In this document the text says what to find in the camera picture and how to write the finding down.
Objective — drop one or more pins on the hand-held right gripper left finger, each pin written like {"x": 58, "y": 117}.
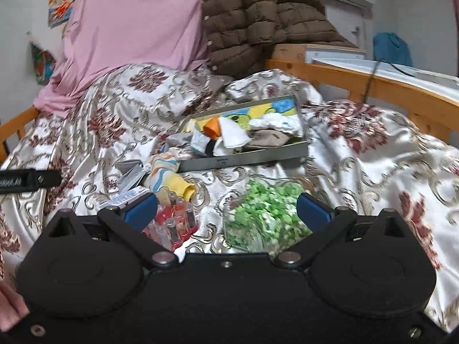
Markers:
{"x": 140, "y": 208}

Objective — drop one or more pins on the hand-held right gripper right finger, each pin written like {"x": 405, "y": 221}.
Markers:
{"x": 313, "y": 208}

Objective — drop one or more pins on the colourful striped sock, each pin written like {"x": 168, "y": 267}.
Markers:
{"x": 168, "y": 175}

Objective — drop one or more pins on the grey cloth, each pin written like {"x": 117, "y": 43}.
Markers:
{"x": 181, "y": 140}

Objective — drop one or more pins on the grey tray with cartoon picture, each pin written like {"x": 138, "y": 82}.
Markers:
{"x": 251, "y": 157}

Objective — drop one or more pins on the white patterned cloth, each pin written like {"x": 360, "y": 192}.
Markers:
{"x": 279, "y": 122}

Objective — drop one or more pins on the orange cloth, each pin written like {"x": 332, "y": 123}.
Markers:
{"x": 211, "y": 125}

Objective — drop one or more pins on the white and blue carton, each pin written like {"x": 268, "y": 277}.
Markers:
{"x": 125, "y": 197}

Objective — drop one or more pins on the clear plastic package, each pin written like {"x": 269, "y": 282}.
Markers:
{"x": 175, "y": 222}

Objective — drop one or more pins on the bag of green pieces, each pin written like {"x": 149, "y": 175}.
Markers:
{"x": 265, "y": 218}

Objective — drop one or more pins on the floral satin bedspread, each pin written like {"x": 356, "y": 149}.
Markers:
{"x": 358, "y": 172}

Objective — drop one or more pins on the colourful hanging bag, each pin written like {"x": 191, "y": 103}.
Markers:
{"x": 43, "y": 64}

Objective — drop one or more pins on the white desk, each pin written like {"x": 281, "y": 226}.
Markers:
{"x": 358, "y": 63}

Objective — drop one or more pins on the blue bag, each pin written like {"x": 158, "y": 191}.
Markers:
{"x": 391, "y": 48}

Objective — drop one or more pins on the pink sheet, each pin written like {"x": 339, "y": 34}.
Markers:
{"x": 136, "y": 25}

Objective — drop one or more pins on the white cabinet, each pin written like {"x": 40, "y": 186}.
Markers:
{"x": 344, "y": 21}

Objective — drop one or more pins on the brown quilted jacket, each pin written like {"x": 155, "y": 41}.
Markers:
{"x": 251, "y": 14}

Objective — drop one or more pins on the wooden bed frame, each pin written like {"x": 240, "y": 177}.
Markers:
{"x": 412, "y": 96}

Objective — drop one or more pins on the colourful square wall painting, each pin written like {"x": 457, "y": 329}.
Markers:
{"x": 64, "y": 7}

